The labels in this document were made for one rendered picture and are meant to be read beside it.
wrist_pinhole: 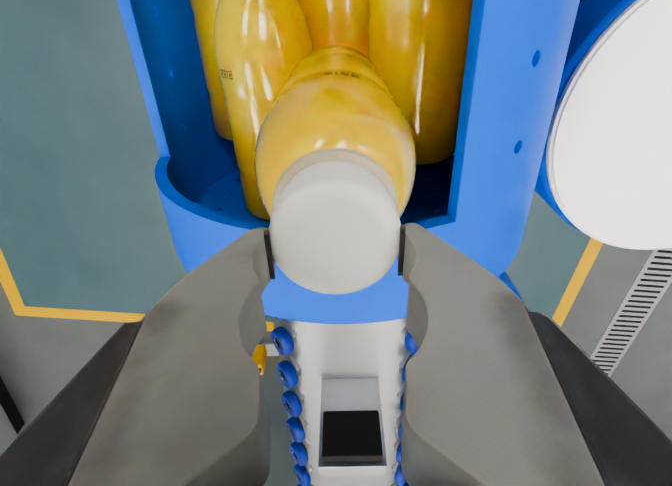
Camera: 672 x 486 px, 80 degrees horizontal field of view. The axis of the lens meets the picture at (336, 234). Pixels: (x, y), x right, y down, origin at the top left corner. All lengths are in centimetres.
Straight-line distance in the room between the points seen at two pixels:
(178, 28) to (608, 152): 40
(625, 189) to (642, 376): 226
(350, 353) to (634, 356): 201
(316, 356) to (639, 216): 49
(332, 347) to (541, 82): 55
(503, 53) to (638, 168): 31
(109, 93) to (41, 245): 77
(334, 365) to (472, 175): 56
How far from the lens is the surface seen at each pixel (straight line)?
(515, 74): 21
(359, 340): 69
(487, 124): 21
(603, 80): 44
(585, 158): 46
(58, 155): 181
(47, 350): 253
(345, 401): 73
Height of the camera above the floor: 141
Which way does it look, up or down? 59 degrees down
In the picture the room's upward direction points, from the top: 179 degrees counter-clockwise
